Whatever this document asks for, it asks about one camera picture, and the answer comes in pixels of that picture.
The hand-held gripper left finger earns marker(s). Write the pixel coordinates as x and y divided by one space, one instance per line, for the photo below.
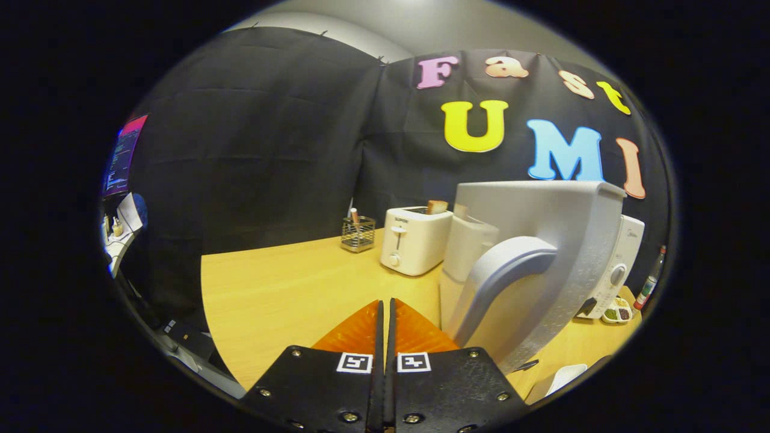
325 391

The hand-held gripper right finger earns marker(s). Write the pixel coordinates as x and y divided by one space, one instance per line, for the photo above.
445 391

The white toaster oven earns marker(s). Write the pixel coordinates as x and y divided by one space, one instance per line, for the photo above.
541 210

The white bread toaster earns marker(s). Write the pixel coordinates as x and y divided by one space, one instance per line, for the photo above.
415 240

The small white ridged tray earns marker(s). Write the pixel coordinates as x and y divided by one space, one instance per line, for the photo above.
562 379

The bread slice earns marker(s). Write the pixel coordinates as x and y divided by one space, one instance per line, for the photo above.
437 207

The white divided bean plate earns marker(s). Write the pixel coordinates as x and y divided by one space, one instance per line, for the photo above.
616 311

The clear plastic water bottle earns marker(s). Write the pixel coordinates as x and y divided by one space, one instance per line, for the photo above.
648 287

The black backdrop cloth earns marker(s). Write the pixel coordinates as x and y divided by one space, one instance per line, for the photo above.
252 150

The white paper sheet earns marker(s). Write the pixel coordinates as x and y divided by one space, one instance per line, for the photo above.
129 213

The computer monitor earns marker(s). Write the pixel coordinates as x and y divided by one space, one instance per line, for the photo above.
123 156

